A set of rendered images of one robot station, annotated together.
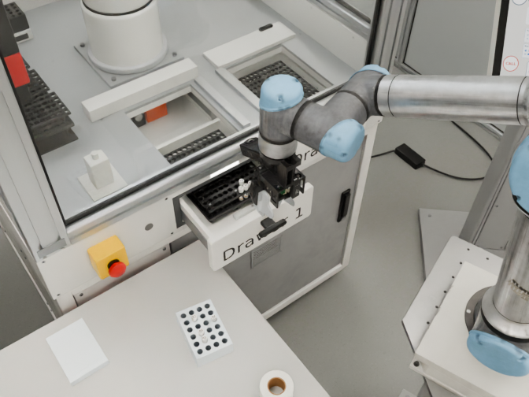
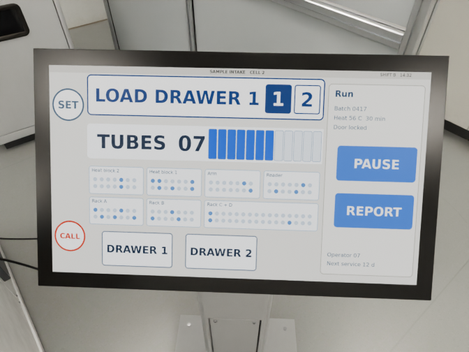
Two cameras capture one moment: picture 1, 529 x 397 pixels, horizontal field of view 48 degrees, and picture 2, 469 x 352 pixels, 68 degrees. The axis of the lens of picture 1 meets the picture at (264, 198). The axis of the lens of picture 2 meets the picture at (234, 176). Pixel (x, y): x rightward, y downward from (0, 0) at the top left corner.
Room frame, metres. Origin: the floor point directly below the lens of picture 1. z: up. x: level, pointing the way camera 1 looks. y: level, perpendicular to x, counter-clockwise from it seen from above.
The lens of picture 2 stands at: (1.05, -0.85, 1.39)
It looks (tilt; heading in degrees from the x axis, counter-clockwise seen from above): 45 degrees down; 358
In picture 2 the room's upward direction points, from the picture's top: straight up
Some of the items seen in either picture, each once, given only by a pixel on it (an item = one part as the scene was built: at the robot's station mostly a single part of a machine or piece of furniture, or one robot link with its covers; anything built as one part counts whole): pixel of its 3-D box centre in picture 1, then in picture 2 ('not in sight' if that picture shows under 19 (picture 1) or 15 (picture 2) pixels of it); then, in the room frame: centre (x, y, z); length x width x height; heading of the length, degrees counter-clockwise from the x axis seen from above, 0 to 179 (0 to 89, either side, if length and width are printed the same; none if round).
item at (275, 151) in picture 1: (279, 139); not in sight; (0.83, -0.03, 1.19); 0.08 x 0.08 x 0.05
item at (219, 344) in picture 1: (204, 332); not in sight; (0.64, 0.13, 0.78); 0.12 x 0.08 x 0.04; 28
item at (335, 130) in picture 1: (333, 127); not in sight; (0.79, -0.12, 1.26); 0.11 x 0.11 x 0.08; 56
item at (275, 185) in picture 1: (279, 170); not in sight; (0.83, -0.03, 1.10); 0.09 x 0.08 x 0.12; 38
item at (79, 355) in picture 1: (77, 350); not in sight; (0.59, 0.40, 0.77); 0.13 x 0.09 x 0.02; 38
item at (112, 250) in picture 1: (109, 257); not in sight; (0.77, 0.34, 0.88); 0.07 x 0.05 x 0.07; 128
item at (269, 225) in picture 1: (269, 224); not in sight; (0.85, -0.01, 0.91); 0.07 x 0.04 x 0.01; 128
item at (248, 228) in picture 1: (262, 226); not in sight; (0.87, 0.00, 0.87); 0.29 x 0.02 x 0.11; 128
